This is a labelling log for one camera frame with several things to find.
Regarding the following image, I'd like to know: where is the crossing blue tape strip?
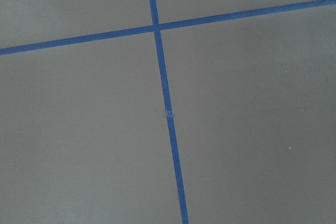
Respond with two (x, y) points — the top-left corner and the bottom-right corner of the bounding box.
(1, 0), (335, 56)

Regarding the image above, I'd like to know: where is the long blue tape strip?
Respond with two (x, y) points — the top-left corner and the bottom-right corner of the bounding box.
(149, 0), (190, 223)

